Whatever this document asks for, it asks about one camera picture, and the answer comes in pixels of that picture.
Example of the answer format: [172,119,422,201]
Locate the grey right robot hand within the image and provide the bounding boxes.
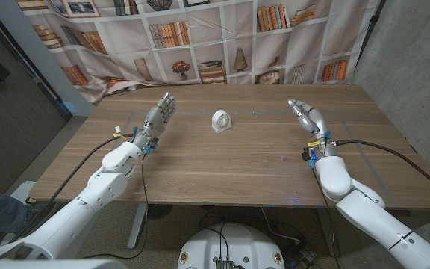
[287,99,338,160]

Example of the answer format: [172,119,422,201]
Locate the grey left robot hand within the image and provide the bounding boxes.
[131,92,177,152]

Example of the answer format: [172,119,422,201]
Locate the white kitchen timer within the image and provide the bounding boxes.
[211,109,232,135]

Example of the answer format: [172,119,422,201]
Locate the black round floor stand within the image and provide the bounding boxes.
[146,204,173,220]

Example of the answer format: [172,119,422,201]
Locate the printed bookshelf backdrop cloth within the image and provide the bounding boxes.
[15,0,382,105]

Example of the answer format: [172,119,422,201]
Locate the white table leg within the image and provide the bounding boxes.
[127,203,149,250]

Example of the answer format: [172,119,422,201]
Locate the black backdrop pole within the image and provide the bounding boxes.
[356,0,387,68]

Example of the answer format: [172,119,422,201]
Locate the grey power adapter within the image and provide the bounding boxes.
[298,248,317,263]

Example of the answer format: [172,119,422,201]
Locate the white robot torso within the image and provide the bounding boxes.
[177,223,285,269]

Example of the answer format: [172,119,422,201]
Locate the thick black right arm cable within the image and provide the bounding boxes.
[333,138,430,203]

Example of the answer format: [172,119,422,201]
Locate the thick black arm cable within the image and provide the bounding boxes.
[333,138,430,203]
[11,133,136,242]

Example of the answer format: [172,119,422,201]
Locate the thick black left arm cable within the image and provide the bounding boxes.
[11,133,136,242]

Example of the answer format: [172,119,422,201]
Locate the thin braided right arm cable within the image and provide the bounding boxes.
[311,167,338,265]

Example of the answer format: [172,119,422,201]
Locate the thin braided arm cable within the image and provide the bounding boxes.
[311,167,338,265]
[82,153,149,261]

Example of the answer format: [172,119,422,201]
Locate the thin braided left arm cable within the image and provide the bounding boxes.
[82,153,149,261]

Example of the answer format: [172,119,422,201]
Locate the white floor cable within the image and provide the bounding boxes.
[261,207,302,244]

